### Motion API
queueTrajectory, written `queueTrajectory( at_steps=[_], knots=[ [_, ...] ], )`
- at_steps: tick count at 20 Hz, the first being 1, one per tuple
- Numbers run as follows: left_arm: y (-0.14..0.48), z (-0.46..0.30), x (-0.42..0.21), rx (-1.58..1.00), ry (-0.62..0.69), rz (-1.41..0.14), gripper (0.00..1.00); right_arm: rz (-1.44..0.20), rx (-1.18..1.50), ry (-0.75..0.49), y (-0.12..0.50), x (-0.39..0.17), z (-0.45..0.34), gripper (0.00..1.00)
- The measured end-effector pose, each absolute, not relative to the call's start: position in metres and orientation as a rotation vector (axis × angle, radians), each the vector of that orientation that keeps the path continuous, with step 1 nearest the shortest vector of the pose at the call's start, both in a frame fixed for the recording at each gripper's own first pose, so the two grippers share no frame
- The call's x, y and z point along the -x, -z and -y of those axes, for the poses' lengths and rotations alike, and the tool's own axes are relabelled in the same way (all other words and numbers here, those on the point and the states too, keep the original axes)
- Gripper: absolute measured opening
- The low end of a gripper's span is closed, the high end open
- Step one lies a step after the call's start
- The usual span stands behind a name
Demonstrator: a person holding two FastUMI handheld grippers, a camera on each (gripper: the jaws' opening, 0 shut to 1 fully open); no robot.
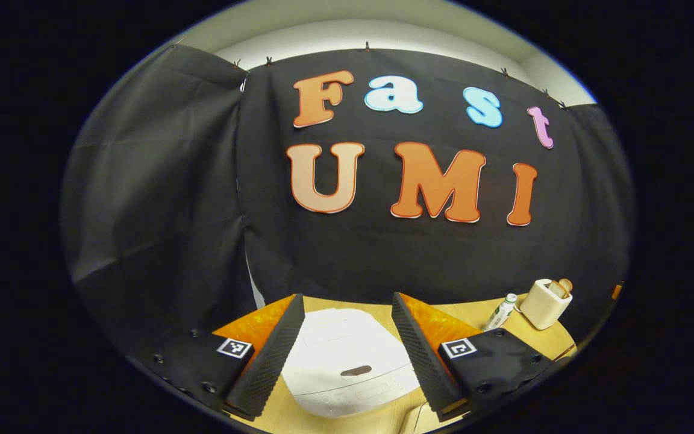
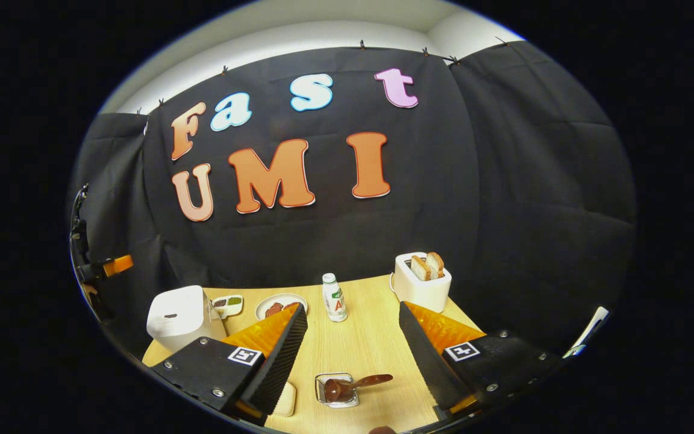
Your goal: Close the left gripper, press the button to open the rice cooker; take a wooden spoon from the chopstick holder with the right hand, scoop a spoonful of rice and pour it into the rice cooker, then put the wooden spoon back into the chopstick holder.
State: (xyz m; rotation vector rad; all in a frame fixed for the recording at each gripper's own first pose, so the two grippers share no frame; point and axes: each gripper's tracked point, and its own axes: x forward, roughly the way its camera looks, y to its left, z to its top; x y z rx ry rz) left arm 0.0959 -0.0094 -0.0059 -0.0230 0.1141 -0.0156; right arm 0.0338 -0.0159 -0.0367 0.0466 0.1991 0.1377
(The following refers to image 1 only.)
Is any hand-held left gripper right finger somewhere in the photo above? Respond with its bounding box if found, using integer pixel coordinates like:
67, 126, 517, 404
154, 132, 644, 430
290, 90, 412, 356
391, 293, 571, 423

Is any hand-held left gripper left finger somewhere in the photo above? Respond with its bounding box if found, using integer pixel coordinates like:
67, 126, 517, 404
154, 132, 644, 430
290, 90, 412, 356
127, 294, 305, 421

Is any white rice cooker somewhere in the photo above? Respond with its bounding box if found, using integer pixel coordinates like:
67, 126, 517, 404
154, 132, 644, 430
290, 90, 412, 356
281, 308, 423, 419

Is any cream toaster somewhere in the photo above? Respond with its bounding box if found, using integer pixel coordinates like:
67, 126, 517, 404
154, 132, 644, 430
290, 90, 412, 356
519, 278, 573, 330

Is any white green-label bottle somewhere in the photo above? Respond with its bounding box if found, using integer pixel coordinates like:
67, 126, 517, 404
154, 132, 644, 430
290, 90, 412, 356
483, 293, 518, 331

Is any black backdrop cloth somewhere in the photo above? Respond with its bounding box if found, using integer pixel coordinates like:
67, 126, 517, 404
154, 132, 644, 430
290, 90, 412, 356
61, 42, 634, 362

